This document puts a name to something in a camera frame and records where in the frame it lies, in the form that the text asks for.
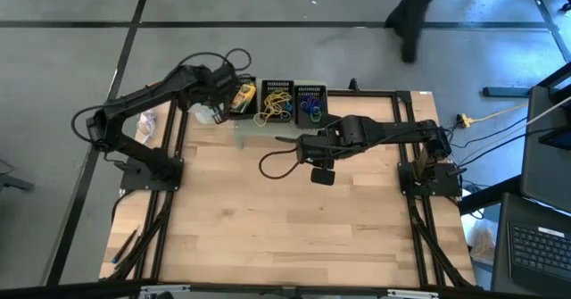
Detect person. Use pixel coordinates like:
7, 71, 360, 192
384, 0, 443, 64

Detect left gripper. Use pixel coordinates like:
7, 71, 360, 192
195, 64, 242, 126

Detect dark pen blue tip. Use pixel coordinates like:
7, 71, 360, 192
111, 227, 140, 265

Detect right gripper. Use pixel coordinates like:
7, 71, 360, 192
274, 128, 344, 187

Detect bag of rubber bands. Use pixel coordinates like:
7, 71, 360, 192
468, 225, 496, 261

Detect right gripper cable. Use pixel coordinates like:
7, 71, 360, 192
258, 148, 302, 180

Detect grey stand leg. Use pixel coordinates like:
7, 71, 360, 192
0, 158, 36, 193

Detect black floor foot bar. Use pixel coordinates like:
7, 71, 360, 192
482, 86, 533, 98

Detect black laptop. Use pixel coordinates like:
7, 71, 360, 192
490, 191, 571, 298

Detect black crossbar silver brackets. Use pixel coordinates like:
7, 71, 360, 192
0, 279, 571, 299

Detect large crayon box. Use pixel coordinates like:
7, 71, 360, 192
229, 83, 258, 114

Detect green perforated metal riser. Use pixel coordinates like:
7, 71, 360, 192
234, 78, 330, 154

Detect yellow power plug cable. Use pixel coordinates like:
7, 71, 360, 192
455, 104, 530, 129

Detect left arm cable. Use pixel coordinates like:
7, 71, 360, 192
177, 47, 253, 80

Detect black slotted plastic basket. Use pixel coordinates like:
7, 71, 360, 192
258, 79, 296, 124
226, 75, 260, 121
293, 84, 330, 130

